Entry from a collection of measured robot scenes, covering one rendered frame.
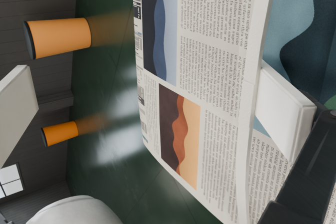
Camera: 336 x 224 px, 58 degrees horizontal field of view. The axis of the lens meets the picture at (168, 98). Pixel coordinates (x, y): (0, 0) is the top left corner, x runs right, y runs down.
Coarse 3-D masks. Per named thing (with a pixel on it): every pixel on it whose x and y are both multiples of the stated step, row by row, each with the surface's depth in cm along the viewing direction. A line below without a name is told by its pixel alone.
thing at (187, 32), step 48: (144, 0) 29; (192, 0) 23; (240, 0) 19; (144, 48) 31; (192, 48) 24; (144, 96) 34; (192, 96) 26; (144, 144) 38; (192, 144) 28; (192, 192) 30
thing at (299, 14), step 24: (288, 0) 16; (312, 0) 15; (288, 24) 16; (312, 24) 15; (240, 48) 20; (264, 48) 18; (288, 48) 17; (312, 48) 16; (240, 72) 20; (288, 72) 17; (312, 72) 16; (240, 96) 21; (312, 96) 16; (264, 144) 20; (264, 168) 21; (288, 168) 19; (264, 192) 22
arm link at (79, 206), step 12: (60, 204) 44; (72, 204) 43; (84, 204) 44; (96, 204) 45; (36, 216) 43; (48, 216) 42; (60, 216) 41; (72, 216) 41; (84, 216) 42; (96, 216) 43; (108, 216) 44
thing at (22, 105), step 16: (16, 80) 16; (0, 96) 14; (16, 96) 16; (32, 96) 18; (0, 112) 14; (16, 112) 16; (32, 112) 18; (0, 128) 14; (16, 128) 15; (0, 144) 14; (0, 160) 14
